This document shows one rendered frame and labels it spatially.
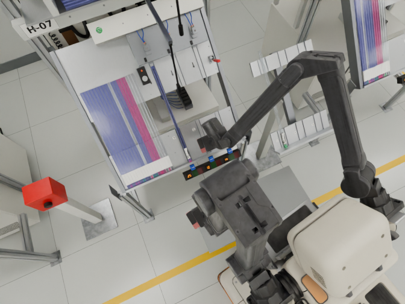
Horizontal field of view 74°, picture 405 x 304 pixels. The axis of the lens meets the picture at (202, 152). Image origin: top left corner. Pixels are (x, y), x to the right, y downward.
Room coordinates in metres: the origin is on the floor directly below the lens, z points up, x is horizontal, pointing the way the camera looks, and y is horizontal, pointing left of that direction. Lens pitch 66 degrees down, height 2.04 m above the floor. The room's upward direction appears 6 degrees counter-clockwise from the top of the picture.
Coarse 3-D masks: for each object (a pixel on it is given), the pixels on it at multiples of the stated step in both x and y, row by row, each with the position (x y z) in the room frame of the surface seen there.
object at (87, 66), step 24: (72, 48) 0.92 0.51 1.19; (96, 48) 0.93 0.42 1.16; (120, 48) 0.94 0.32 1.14; (192, 48) 0.97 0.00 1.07; (72, 72) 0.85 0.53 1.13; (96, 72) 0.85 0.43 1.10; (120, 72) 0.86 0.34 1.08; (168, 72) 0.88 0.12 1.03; (192, 72) 0.89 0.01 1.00; (216, 72) 0.90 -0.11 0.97; (144, 96) 0.79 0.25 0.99
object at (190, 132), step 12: (228, 108) 0.77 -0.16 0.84; (204, 120) 0.71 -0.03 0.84; (228, 120) 0.72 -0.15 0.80; (168, 132) 0.66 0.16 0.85; (180, 132) 0.66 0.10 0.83; (192, 132) 0.66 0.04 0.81; (204, 132) 0.67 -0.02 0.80; (168, 144) 0.61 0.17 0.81; (180, 144) 0.61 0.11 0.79; (192, 144) 0.61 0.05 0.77; (108, 156) 0.56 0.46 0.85; (180, 156) 0.56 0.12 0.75; (192, 156) 0.56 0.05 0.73
